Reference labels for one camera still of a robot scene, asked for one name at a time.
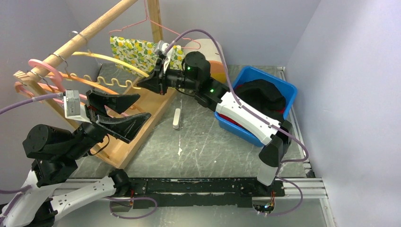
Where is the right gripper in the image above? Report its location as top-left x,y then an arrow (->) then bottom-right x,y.
137,59 -> 199,96

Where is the blue plastic bin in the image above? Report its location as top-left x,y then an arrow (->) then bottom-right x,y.
214,66 -> 297,147

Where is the wooden clothes rack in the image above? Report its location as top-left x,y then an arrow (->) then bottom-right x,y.
14,0 -> 178,169

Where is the orange hanger with red skirt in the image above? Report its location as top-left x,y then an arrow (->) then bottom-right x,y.
47,53 -> 146,114

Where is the pink plastic hanger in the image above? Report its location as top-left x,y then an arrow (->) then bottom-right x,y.
28,59 -> 118,95

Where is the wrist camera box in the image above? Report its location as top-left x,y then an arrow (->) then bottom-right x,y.
63,90 -> 90,122
154,40 -> 173,71

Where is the red pleated skirt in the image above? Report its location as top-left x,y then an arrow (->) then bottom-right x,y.
218,83 -> 287,128

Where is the small white block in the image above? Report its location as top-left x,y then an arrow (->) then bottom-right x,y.
172,108 -> 182,130

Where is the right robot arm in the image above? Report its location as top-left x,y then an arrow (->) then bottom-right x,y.
137,52 -> 293,196

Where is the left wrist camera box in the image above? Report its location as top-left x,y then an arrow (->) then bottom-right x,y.
63,90 -> 90,122

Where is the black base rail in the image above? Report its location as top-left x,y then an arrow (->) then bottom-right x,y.
113,177 -> 285,209

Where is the orange wavy hanger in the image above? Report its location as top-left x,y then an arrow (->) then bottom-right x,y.
14,79 -> 95,107

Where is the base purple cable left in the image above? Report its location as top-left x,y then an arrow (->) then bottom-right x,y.
105,195 -> 158,219

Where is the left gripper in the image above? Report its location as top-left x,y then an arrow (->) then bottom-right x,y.
66,88 -> 153,158

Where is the lemon print cloth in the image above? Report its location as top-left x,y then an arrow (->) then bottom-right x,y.
109,36 -> 185,77

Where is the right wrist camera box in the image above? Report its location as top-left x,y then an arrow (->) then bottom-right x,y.
154,40 -> 173,71

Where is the black garment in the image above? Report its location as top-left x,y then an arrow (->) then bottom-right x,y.
235,79 -> 286,115

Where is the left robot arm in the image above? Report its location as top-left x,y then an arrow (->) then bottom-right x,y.
0,90 -> 150,227

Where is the round cream drawer box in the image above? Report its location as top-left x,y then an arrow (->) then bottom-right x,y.
183,38 -> 227,84

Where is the yellow hanger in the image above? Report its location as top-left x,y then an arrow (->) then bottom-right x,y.
70,30 -> 150,91

